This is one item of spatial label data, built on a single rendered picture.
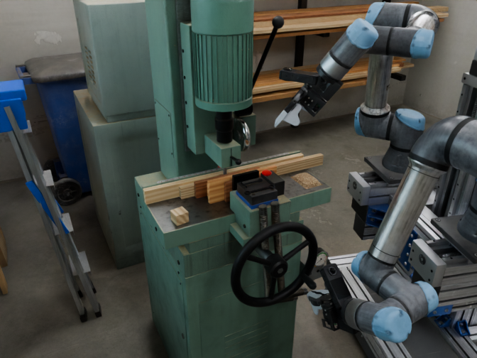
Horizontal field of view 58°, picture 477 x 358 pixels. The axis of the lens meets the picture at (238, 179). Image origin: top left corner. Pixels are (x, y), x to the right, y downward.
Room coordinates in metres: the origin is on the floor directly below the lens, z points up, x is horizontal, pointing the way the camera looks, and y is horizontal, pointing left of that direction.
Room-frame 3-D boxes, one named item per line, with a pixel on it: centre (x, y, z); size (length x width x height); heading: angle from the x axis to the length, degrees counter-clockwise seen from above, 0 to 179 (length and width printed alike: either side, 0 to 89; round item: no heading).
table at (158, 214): (1.20, -0.03, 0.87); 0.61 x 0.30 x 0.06; 117
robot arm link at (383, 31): (1.24, -0.36, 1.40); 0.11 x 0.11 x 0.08; 63
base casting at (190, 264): (1.39, 0.10, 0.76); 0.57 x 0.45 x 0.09; 27
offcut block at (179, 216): (1.08, 0.18, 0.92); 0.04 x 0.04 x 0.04; 35
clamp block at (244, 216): (1.12, -0.06, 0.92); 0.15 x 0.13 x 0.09; 117
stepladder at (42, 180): (1.62, 0.85, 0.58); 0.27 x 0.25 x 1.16; 116
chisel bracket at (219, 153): (1.30, 0.05, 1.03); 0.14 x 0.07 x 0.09; 27
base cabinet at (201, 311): (1.39, 0.10, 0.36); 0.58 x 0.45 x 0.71; 27
